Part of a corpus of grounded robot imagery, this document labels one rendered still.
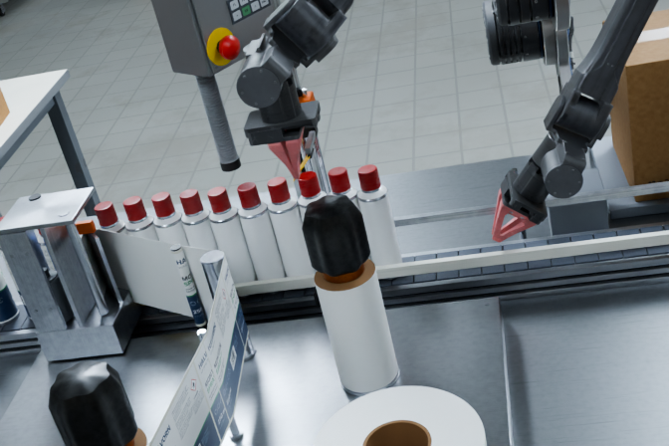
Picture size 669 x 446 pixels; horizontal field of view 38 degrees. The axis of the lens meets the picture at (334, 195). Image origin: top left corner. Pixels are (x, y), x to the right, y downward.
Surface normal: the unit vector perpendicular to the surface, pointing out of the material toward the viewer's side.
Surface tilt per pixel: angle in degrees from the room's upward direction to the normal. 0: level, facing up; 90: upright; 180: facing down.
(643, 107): 90
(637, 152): 90
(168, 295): 90
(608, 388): 0
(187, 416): 90
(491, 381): 0
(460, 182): 0
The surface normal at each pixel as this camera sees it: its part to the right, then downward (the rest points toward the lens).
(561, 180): -0.07, 0.48
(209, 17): 0.74, 0.17
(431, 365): -0.21, -0.86
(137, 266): -0.55, 0.49
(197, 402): 0.96, -0.08
